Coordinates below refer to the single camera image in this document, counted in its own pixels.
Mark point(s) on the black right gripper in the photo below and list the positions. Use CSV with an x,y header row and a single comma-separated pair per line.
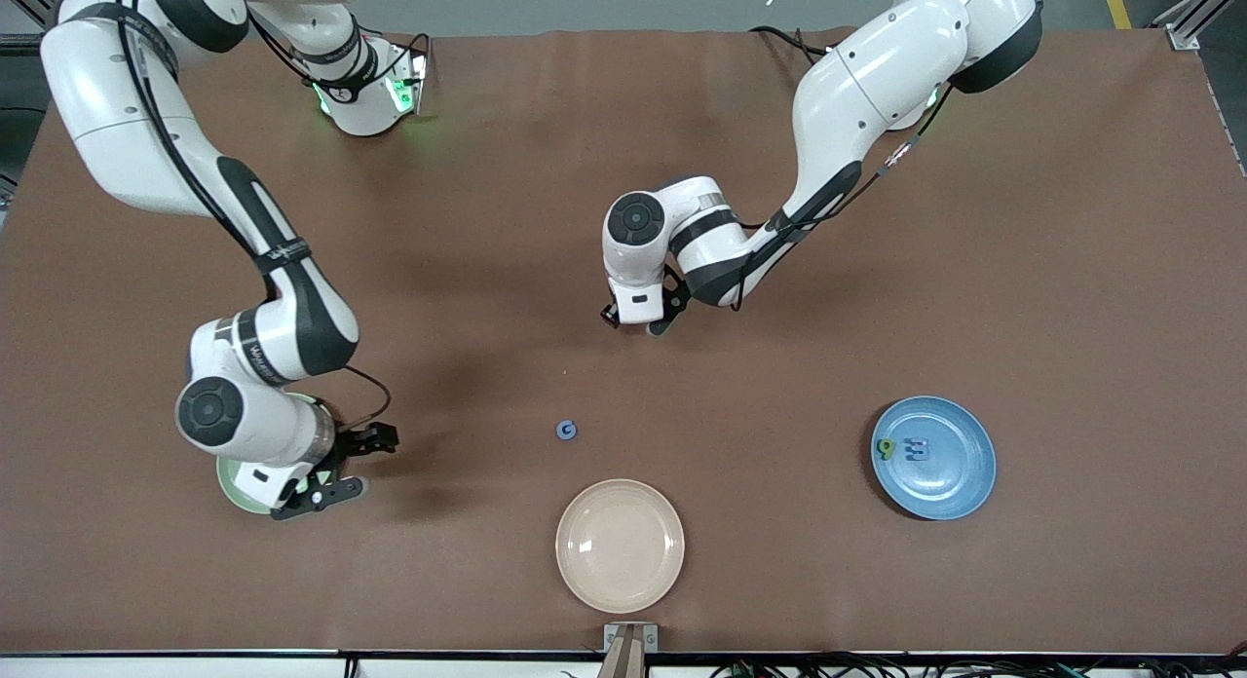
x,y
348,446

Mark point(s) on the blue foam letter G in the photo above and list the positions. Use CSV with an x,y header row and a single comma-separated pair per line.
x,y
558,430

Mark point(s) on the green foam letter p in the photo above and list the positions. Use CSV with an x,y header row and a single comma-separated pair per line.
x,y
880,450

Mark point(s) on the blue foam letter m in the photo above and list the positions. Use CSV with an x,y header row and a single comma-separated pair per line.
x,y
916,450

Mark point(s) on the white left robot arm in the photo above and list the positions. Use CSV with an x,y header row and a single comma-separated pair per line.
x,y
877,64

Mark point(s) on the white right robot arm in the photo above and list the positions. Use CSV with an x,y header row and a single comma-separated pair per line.
x,y
107,103

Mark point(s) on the brown table cover sheet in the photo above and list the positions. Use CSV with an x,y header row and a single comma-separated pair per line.
x,y
507,220

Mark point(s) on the light green plate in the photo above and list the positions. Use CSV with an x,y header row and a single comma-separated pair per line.
x,y
226,485

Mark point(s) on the beige plate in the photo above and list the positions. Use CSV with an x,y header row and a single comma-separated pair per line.
x,y
620,546

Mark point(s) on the blue plate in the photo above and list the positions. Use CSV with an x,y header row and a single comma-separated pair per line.
x,y
950,483

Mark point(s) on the white table edge rail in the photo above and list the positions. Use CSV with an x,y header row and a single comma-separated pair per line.
x,y
195,668

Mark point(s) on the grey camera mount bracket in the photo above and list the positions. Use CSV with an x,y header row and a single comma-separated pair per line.
x,y
630,649

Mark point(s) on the aluminium frame post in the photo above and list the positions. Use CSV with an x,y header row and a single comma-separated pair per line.
x,y
34,1
1182,37

